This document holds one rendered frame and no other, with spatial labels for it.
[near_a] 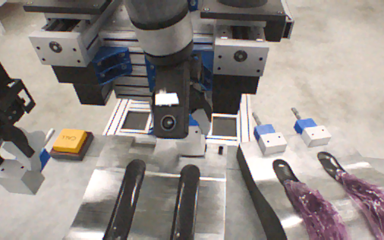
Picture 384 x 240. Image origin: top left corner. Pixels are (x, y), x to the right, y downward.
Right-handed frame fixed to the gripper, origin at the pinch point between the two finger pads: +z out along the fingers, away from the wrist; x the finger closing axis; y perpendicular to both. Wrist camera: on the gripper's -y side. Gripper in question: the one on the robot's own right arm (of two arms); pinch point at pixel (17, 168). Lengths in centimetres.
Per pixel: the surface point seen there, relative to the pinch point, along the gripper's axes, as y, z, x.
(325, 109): 129, 95, -116
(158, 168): 6.7, 6.0, -22.6
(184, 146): 9.9, 2.6, -27.6
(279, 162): 13, 10, -48
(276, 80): 163, 95, -83
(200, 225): -3.5, 6.6, -32.0
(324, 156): 16, 10, -58
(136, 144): 13.7, 8.2, -16.1
